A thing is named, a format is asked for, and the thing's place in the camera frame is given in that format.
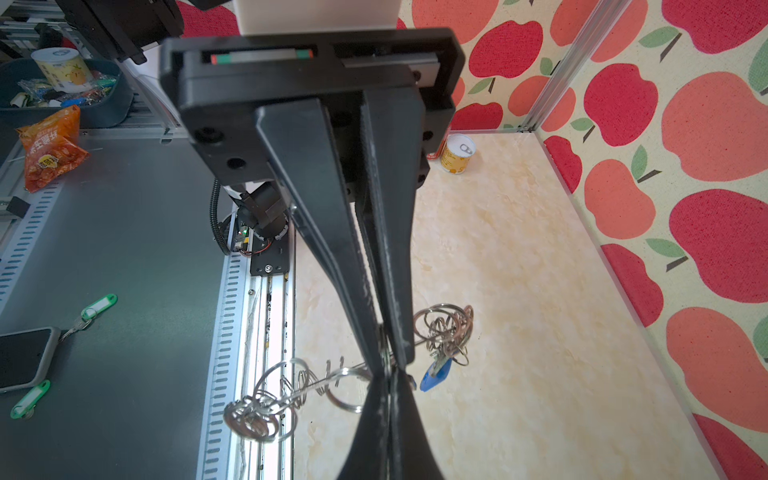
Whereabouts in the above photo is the key with blue tag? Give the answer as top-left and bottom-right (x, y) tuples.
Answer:
(419, 355), (453, 392)

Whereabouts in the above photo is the dark tray with items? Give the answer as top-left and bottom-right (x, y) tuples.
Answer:
(1, 48), (133, 129)

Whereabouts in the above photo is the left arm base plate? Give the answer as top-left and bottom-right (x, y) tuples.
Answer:
(220, 212), (292, 277)

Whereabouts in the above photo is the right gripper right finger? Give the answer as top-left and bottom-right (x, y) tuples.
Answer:
(389, 369), (443, 479)

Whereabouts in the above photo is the yellow can white lid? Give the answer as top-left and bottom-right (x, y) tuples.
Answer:
(440, 133), (477, 175)

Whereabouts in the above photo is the orange snack bag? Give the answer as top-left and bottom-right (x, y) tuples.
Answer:
(17, 106), (89, 193)

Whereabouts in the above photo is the key with green tag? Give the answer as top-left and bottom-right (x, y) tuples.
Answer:
(10, 379), (51, 420)
(59, 294), (118, 343)

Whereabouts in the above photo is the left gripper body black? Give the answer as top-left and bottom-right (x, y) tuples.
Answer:
(160, 28), (466, 202)

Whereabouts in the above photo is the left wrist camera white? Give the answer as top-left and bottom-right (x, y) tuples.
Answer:
(232, 0), (401, 35)

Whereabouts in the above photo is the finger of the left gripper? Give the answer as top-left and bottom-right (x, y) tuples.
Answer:
(359, 86), (424, 368)
(255, 98), (384, 377)

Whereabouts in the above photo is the front aluminium rail frame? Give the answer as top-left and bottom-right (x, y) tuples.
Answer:
(1, 127), (269, 479)

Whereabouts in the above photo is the right aluminium corner post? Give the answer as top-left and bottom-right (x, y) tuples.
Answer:
(519, 0), (631, 133)

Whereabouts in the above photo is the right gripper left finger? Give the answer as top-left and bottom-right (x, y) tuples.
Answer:
(337, 376), (389, 480)

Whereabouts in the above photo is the metal disc with key rings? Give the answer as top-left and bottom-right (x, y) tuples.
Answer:
(223, 303), (475, 444)

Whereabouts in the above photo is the black smartphone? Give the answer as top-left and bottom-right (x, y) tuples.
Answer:
(0, 327), (61, 394)

